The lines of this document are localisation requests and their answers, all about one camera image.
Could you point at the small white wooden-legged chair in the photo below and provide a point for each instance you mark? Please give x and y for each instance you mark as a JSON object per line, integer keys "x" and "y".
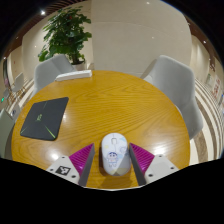
{"x": 19, "y": 81}

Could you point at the grey-green armchair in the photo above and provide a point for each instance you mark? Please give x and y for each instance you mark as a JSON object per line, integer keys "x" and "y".
{"x": 5, "y": 131}

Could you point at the white printed computer mouse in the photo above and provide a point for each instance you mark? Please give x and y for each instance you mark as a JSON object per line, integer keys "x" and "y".
{"x": 115, "y": 155}

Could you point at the black green-lined mouse pad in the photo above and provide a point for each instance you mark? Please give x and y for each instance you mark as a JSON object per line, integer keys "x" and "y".
{"x": 45, "y": 118}

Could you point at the light grey shell chair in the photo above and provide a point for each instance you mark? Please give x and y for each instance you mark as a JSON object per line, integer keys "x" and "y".
{"x": 176, "y": 88}
{"x": 46, "y": 71}

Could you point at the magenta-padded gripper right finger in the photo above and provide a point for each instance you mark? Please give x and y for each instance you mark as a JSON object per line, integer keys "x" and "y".
{"x": 142, "y": 159}

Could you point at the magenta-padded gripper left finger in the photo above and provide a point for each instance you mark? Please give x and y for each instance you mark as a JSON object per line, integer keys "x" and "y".
{"x": 81, "y": 159}

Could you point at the green potted plant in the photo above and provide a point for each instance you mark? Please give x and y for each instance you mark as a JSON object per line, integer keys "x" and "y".
{"x": 65, "y": 33}

